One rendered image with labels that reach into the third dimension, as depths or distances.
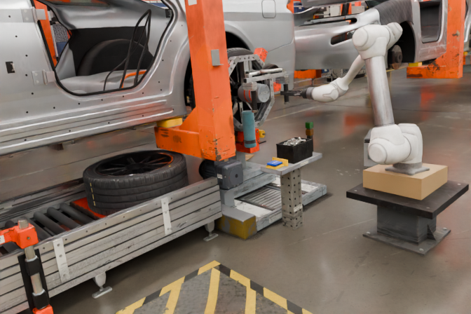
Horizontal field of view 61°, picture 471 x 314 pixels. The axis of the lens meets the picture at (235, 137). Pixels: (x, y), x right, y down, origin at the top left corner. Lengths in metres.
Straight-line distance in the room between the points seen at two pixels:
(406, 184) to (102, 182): 1.72
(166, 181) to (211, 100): 0.56
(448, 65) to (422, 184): 3.79
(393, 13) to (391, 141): 3.40
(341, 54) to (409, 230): 3.14
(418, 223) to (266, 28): 1.95
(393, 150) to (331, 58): 3.18
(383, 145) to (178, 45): 1.53
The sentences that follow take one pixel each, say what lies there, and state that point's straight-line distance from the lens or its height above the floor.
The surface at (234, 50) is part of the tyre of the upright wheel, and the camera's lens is 2.96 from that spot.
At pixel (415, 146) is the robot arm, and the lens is 2.42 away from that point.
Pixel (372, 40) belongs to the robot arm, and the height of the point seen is 1.16.
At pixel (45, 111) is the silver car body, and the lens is 2.47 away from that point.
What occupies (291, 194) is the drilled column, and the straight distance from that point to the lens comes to 2.59.
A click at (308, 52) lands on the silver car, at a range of 5.43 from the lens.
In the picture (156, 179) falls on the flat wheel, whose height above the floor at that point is 0.47.
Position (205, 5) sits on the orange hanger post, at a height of 1.43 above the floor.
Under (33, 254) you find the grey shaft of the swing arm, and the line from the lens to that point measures 2.04.
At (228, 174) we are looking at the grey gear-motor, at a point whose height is 0.35.
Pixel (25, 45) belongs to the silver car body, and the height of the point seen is 1.29.
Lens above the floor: 1.21
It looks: 13 degrees down
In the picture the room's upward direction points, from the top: 5 degrees counter-clockwise
